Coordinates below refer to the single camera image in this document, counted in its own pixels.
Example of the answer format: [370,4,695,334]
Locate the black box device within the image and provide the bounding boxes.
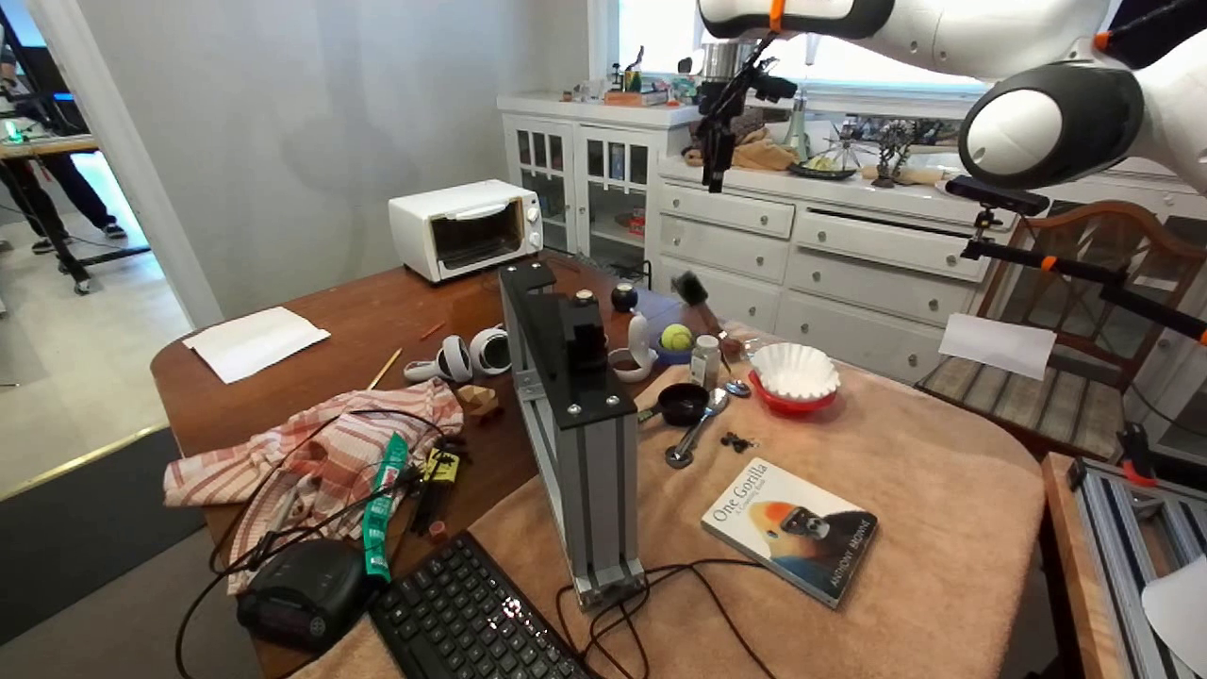
[236,534,373,651]

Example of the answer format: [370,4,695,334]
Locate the person in dark trousers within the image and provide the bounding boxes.
[0,40,134,253]

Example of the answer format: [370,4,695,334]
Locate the silver measuring scoop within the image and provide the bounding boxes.
[661,383,735,472]

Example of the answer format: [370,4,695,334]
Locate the blue bowl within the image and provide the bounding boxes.
[653,329,710,368]

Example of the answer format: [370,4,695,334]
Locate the white paper coffee filter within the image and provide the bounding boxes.
[747,334,844,408]

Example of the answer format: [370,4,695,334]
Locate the wooden desk black legs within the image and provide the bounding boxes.
[0,126,155,297]

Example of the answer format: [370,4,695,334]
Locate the black measuring cup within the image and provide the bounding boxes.
[637,379,718,429]

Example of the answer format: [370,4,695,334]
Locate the wooden slatted chair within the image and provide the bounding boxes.
[921,201,1207,460]

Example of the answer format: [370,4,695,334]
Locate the silver aluminium frame platform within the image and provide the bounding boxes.
[493,247,648,612]

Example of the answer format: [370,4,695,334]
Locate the yellow black small gadget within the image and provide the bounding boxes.
[414,445,468,490]

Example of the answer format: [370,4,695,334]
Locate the dark grey floor rug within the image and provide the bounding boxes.
[0,421,212,647]

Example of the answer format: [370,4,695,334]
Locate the yellow pencil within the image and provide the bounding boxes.
[361,343,413,394]

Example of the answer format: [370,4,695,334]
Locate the white paper note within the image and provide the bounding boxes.
[937,309,1060,383]

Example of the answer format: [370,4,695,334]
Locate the small glass jar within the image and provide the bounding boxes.
[688,333,730,390]

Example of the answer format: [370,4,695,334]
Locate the wooden base board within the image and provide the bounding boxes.
[1039,448,1135,679]

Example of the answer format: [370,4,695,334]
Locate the black exterior camera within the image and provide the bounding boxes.
[945,169,1053,217]

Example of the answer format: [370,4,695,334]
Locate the green tube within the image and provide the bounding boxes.
[356,429,420,583]

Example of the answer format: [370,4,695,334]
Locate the black keyboard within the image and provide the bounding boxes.
[361,528,596,679]

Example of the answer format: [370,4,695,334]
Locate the white glass door cabinet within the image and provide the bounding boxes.
[500,90,702,286]

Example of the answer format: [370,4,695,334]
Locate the white paper sheet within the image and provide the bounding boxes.
[180,302,337,387]

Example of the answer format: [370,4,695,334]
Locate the white toaster oven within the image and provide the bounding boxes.
[385,177,547,286]

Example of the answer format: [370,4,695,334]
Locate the white drawer cabinet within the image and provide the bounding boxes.
[648,115,1207,390]

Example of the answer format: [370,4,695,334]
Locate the aluminium rail robot base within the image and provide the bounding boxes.
[1070,453,1207,679]

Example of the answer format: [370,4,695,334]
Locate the white figurine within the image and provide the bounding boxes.
[612,304,664,379]

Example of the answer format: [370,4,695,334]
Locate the red bowl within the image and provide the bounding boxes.
[747,368,844,424]

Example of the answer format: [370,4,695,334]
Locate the One Gorilla picture book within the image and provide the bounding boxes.
[697,453,884,612]

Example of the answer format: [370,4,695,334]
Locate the bright window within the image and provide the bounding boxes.
[590,0,1011,106]

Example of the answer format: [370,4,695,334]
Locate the red striped cloth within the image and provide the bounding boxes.
[160,379,473,595]

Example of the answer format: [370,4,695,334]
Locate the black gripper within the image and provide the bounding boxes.
[697,67,766,196]

